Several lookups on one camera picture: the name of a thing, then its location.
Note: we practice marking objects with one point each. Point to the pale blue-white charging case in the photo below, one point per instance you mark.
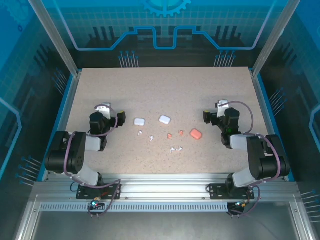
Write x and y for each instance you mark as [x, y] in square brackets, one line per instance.
[164, 119]

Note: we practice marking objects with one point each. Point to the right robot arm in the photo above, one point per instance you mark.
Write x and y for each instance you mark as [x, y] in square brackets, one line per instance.
[260, 155]

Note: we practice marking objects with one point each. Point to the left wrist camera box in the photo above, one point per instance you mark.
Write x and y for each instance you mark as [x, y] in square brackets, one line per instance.
[106, 110]

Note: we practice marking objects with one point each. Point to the aluminium mounting rail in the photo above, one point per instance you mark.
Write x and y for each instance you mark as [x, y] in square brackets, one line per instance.
[162, 186]

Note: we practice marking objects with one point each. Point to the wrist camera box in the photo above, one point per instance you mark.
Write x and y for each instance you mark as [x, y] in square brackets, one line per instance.
[106, 110]
[221, 106]

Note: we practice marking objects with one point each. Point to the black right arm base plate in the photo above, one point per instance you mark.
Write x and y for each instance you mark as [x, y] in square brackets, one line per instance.
[217, 192]

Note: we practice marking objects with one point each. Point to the blue table edge strip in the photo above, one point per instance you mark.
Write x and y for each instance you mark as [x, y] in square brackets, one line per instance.
[57, 125]
[274, 125]

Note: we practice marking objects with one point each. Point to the white square charging case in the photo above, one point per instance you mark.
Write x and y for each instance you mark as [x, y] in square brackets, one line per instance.
[139, 121]

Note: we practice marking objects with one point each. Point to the power connector plug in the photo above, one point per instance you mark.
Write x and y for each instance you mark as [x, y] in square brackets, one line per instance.
[96, 205]
[240, 204]

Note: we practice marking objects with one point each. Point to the aluminium frame post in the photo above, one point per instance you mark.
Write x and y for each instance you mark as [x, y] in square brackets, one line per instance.
[272, 40]
[57, 40]

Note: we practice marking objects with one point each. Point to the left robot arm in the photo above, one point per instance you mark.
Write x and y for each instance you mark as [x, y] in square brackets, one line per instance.
[77, 150]

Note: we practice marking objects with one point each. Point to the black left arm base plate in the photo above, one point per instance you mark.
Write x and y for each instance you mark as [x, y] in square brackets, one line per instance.
[85, 193]

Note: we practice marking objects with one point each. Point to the pink charging case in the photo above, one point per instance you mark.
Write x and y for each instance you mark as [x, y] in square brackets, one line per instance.
[195, 134]

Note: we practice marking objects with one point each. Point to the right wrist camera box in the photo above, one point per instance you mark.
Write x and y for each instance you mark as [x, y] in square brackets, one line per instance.
[221, 106]

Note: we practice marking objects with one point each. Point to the grey metal sheet panel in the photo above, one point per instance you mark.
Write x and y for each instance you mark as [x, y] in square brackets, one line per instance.
[162, 227]

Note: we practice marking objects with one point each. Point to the white earbud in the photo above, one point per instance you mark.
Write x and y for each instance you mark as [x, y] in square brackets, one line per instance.
[140, 132]
[172, 150]
[151, 137]
[180, 149]

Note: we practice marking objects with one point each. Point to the aluminium table side rail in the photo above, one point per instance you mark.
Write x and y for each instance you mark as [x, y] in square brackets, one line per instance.
[63, 125]
[268, 125]

